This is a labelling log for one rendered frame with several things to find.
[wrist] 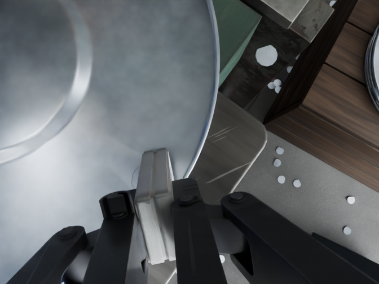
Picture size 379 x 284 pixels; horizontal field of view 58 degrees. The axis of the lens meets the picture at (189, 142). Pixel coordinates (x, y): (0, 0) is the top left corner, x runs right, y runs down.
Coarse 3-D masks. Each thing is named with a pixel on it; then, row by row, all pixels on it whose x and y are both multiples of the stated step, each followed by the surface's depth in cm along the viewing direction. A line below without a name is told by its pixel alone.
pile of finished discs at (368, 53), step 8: (376, 32) 64; (376, 40) 63; (368, 48) 65; (376, 48) 64; (368, 56) 65; (376, 56) 64; (368, 64) 64; (376, 64) 63; (368, 72) 64; (376, 72) 63; (368, 80) 64; (376, 80) 63; (368, 88) 65; (376, 88) 63; (376, 96) 63; (376, 104) 65
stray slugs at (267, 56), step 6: (258, 48) 35; (264, 48) 35; (270, 48) 35; (258, 54) 35; (264, 54) 35; (270, 54) 35; (276, 54) 35; (258, 60) 35; (264, 60) 35; (270, 60) 35
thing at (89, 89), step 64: (0, 0) 21; (64, 0) 21; (128, 0) 22; (192, 0) 22; (0, 64) 21; (64, 64) 21; (128, 64) 21; (192, 64) 21; (0, 128) 20; (64, 128) 21; (128, 128) 21; (192, 128) 21; (0, 192) 21; (64, 192) 21; (0, 256) 20
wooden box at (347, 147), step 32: (352, 0) 72; (320, 32) 88; (352, 32) 67; (320, 64) 68; (352, 64) 66; (288, 96) 82; (320, 96) 66; (352, 96) 66; (288, 128) 86; (320, 128) 73; (352, 128) 65; (352, 160) 82
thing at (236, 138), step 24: (216, 120) 21; (240, 120) 21; (216, 144) 21; (240, 144) 21; (264, 144) 21; (192, 168) 21; (216, 168) 21; (240, 168) 21; (216, 192) 21; (168, 264) 21
